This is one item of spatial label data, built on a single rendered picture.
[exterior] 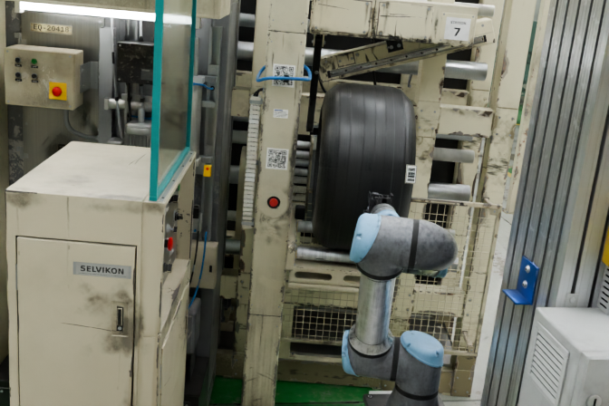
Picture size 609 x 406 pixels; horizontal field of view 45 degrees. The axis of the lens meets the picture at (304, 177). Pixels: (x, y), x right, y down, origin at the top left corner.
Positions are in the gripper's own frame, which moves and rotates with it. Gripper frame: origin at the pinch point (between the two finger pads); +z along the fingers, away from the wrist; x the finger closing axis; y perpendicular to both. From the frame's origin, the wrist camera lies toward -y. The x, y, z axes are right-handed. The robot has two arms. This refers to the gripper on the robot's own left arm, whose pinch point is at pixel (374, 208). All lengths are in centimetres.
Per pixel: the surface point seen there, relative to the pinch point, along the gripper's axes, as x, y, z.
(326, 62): 18, 45, 57
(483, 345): -83, -97, 145
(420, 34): -15, 58, 42
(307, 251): 19.9, -20.4, 17.6
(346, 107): 11.5, 31.2, 10.1
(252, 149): 42.0, 13.4, 21.8
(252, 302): 38, -44, 28
